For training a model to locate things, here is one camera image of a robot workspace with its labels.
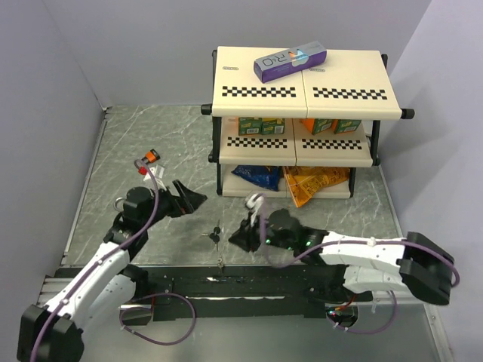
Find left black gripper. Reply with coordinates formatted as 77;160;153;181
141;179;207;229

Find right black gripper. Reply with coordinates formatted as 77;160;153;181
228;211;294;253

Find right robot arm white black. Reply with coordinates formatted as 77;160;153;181
229;209;459;305

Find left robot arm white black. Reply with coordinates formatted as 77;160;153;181
17;179;208;361

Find black-headed key bunch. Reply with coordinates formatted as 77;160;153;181
201;220;221;252

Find small orange black padlock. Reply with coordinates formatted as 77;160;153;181
142;149;160;164

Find blue snack bag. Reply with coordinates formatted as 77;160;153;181
232;165;280;192

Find brass padlock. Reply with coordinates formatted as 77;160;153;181
113;197;125;213

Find orange snack bag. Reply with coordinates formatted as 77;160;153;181
283;166;350;207

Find green yellow box left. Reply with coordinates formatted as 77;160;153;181
237;117;263;136

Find green yellow box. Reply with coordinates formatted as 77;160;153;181
237;117;263;136
261;118;285;135

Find beige three-tier shelf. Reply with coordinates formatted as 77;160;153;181
202;46;414;197

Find orange green box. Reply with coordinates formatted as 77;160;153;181
300;118;334;135

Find green box right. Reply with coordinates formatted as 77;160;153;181
332;119;361;134

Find purple toothpaste box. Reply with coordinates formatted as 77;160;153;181
254;41;328;84

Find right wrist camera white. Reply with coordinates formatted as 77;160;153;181
245;193;265;226

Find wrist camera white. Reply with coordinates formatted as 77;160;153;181
138;165;166;190
245;193;265;226

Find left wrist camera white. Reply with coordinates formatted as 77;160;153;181
138;165;166;190

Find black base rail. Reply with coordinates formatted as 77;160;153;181
127;264;373;321

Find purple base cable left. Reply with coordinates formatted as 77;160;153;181
119;293;197;346

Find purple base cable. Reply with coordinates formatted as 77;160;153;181
326;290;397;335
119;293;197;346

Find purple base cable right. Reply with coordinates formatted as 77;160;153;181
326;290;397;335

